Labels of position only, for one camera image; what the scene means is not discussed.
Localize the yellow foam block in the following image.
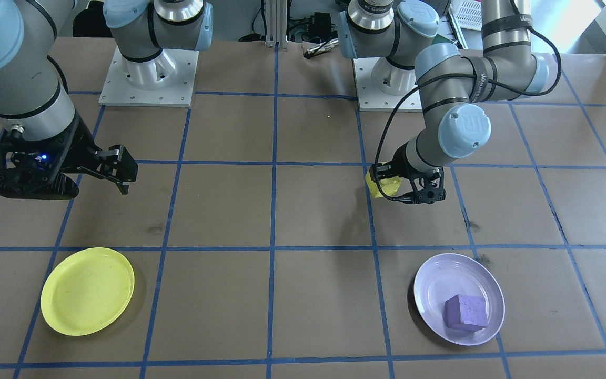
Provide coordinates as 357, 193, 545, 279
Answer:
365, 167, 403, 201

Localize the purple foam block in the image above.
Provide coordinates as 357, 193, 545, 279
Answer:
443, 294, 489, 333

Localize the purple plate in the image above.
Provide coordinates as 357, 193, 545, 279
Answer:
413, 253, 506, 346

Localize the yellow plate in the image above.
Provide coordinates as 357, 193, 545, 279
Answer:
41, 247, 135, 336

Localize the shiny metal tool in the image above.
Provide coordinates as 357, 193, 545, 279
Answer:
305, 38, 341, 59

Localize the black electronics box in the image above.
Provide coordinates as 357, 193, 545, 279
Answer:
308, 13, 334, 35

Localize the white plastic basket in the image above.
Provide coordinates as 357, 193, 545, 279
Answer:
448, 0, 485, 33

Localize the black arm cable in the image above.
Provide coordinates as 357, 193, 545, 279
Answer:
374, 24, 562, 203

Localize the white square base plate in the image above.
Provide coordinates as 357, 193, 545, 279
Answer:
99, 46, 199, 107
353, 57, 423, 113

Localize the metal bar frame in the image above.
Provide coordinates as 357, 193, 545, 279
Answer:
265, 0, 289, 49

